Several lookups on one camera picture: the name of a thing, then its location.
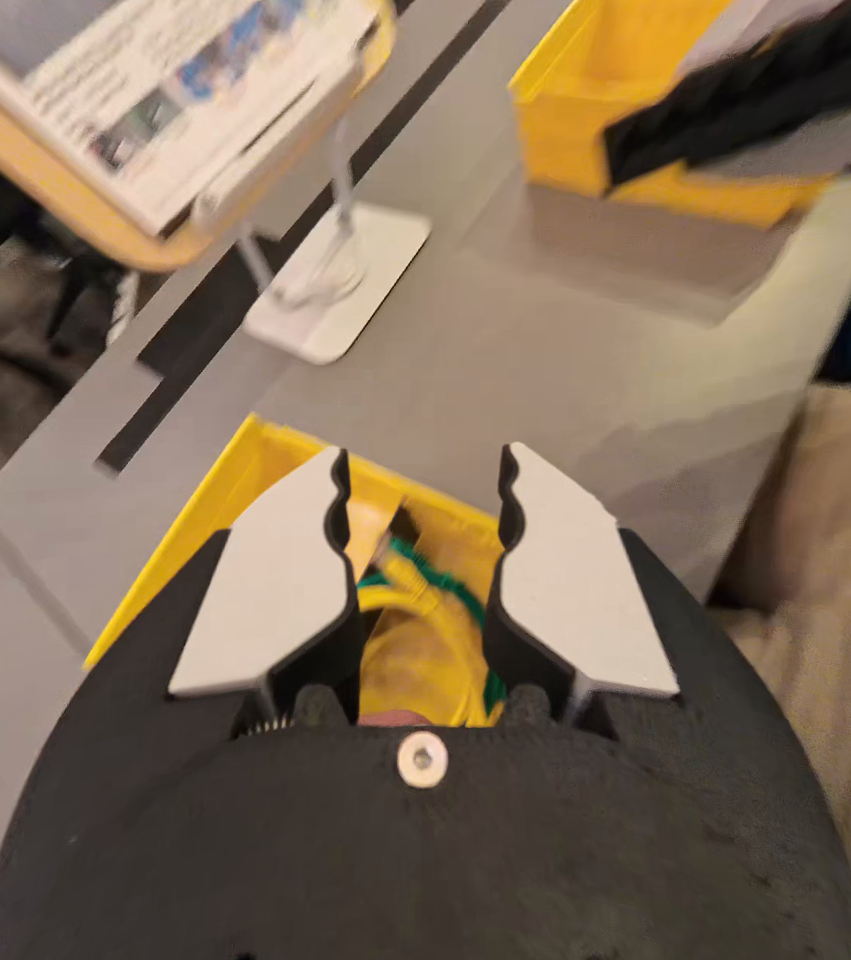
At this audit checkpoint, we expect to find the yellow plastic cable bin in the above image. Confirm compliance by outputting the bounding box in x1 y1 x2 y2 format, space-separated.
82 412 505 729

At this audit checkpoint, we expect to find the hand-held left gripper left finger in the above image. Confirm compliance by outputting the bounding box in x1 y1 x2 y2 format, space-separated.
166 446 365 725

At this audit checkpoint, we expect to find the instruction sheet on stand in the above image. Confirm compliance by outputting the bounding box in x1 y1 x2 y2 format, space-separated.
0 0 400 273

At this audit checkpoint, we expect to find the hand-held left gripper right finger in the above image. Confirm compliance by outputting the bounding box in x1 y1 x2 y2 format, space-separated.
482 441 682 699

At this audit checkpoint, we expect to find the printed instruction sheet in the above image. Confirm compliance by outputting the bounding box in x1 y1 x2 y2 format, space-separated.
0 0 385 237

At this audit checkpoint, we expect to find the green ethernet cable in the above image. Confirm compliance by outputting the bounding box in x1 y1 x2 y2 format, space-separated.
356 532 508 710

